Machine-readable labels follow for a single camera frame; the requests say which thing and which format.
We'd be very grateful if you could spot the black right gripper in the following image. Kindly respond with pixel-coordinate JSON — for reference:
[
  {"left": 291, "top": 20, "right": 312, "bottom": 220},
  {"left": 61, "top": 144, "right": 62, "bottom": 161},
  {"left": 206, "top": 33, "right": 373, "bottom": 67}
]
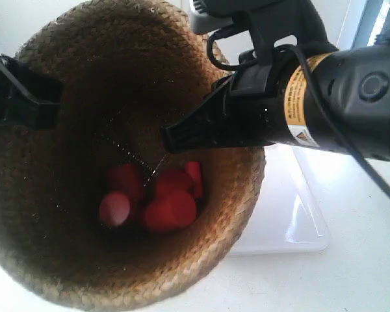
[{"left": 160, "top": 47, "right": 293, "bottom": 153}]

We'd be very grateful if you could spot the red cylinder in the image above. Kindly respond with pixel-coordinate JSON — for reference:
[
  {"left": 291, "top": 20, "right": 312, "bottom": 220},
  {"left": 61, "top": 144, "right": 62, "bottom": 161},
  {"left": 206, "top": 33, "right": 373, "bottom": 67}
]
[
  {"left": 98, "top": 191, "right": 131, "bottom": 228},
  {"left": 143, "top": 190, "right": 197, "bottom": 233},
  {"left": 154, "top": 168, "right": 192, "bottom": 198},
  {"left": 108, "top": 163, "right": 146, "bottom": 204},
  {"left": 185, "top": 161, "right": 203, "bottom": 199}
]

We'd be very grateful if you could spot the brown woven wicker basket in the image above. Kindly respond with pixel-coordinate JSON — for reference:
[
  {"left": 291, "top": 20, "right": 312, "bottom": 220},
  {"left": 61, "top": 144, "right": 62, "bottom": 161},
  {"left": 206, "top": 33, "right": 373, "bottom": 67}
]
[{"left": 0, "top": 1, "right": 265, "bottom": 311}]

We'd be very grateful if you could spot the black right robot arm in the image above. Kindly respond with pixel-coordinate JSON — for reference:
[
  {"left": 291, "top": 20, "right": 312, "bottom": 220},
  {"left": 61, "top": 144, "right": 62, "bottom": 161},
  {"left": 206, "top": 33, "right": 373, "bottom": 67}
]
[{"left": 161, "top": 46, "right": 390, "bottom": 161}]

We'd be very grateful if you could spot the white plastic tray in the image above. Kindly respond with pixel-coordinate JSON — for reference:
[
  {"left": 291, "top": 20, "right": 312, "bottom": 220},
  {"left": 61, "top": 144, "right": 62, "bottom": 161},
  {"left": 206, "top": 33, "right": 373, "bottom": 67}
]
[{"left": 229, "top": 145, "right": 331, "bottom": 256}]

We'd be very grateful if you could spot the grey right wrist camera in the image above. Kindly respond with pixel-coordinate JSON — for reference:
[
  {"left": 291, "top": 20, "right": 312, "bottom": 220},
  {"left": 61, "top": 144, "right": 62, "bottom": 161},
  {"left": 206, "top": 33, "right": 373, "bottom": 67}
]
[{"left": 188, "top": 1, "right": 254, "bottom": 35}]

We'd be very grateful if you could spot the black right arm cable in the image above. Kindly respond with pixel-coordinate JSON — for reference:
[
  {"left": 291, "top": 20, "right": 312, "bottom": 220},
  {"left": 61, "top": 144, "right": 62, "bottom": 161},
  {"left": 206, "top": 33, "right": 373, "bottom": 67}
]
[{"left": 206, "top": 25, "right": 390, "bottom": 212}]

